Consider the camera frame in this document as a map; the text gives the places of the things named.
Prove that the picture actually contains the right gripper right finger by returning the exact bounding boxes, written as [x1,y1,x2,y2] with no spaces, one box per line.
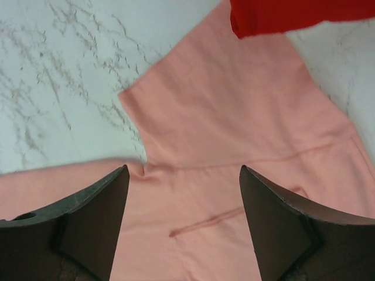
[239,166,374,280]

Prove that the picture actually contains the folded red t shirt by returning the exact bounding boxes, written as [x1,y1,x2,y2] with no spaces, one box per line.
[230,0,374,39]

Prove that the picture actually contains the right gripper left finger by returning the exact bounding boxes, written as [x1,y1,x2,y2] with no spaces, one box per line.
[1,166,129,280]

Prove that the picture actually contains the salmon pink t shirt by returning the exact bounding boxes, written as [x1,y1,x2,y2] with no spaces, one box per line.
[0,0,375,281]

